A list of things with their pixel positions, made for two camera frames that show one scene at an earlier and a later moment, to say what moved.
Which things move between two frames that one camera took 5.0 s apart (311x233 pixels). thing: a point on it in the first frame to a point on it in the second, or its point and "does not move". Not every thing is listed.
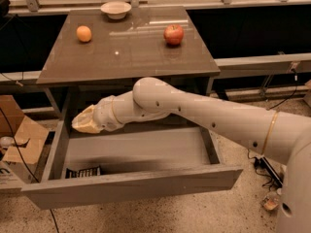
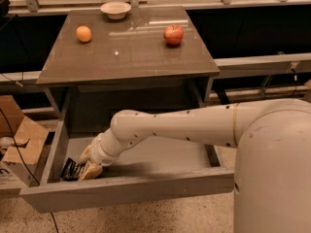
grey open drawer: [159, 157] does not move
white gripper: [103, 115] to [97, 154]
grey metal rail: [260, 65] does not move
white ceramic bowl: [116, 10] does not move
